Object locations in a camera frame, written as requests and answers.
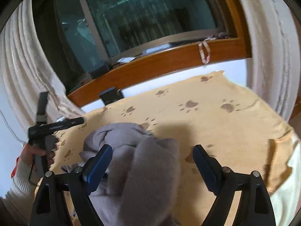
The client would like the wooden window sill frame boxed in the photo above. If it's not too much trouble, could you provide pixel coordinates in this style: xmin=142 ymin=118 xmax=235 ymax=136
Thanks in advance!
xmin=67 ymin=0 xmax=252 ymax=107

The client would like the white paper on sill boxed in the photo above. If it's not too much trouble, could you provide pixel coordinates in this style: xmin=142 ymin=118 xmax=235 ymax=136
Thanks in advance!
xmin=117 ymin=57 xmax=136 ymax=64

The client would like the pink striped hanging loop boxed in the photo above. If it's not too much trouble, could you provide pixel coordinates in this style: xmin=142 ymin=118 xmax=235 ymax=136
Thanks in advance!
xmin=198 ymin=41 xmax=211 ymax=65

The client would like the black box on wall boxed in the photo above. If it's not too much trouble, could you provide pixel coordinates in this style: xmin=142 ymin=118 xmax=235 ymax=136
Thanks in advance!
xmin=98 ymin=87 xmax=124 ymax=106

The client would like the grey fleece garment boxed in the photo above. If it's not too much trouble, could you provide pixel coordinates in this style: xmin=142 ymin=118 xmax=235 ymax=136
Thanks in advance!
xmin=61 ymin=123 xmax=181 ymax=225

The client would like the yellow paw print blanket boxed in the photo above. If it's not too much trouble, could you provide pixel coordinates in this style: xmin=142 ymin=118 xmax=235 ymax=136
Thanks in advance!
xmin=52 ymin=71 xmax=300 ymax=225

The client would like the glass window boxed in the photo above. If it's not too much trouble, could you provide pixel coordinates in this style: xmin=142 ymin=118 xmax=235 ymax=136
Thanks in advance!
xmin=53 ymin=0 xmax=228 ymax=71

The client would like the cream curtain right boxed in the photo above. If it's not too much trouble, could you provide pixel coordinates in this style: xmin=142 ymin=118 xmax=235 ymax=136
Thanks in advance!
xmin=240 ymin=0 xmax=300 ymax=121

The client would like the cream curtain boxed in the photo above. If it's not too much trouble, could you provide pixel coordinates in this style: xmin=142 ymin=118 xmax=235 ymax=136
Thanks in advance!
xmin=240 ymin=0 xmax=300 ymax=121
xmin=1 ymin=0 xmax=84 ymax=131

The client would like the person's left hand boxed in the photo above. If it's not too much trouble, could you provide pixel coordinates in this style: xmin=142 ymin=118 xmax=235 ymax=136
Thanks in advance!
xmin=20 ymin=144 xmax=57 ymax=167

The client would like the cream curtain left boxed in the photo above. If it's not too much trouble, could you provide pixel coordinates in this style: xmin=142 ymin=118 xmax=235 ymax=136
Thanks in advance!
xmin=1 ymin=0 xmax=84 ymax=131

